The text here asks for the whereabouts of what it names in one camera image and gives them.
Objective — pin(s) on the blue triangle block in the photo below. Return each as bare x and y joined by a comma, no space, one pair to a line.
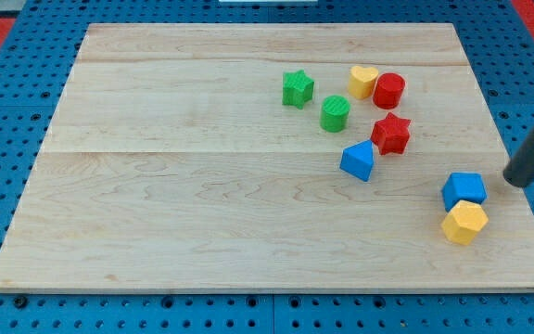
358,160

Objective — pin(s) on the yellow hexagon block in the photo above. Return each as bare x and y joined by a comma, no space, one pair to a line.
463,222

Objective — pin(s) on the wooden board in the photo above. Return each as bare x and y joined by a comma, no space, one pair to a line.
170,165

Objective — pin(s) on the red cylinder block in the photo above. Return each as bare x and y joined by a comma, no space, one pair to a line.
388,90

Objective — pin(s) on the yellow heart block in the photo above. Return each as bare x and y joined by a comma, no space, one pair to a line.
362,81

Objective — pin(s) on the blue cube block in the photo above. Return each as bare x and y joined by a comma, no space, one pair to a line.
463,186

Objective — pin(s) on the green cylinder block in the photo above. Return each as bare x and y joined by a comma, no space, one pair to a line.
334,113

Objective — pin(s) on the green star block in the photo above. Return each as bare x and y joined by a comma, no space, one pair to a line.
297,89

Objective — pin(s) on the red star block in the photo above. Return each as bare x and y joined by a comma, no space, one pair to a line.
391,134

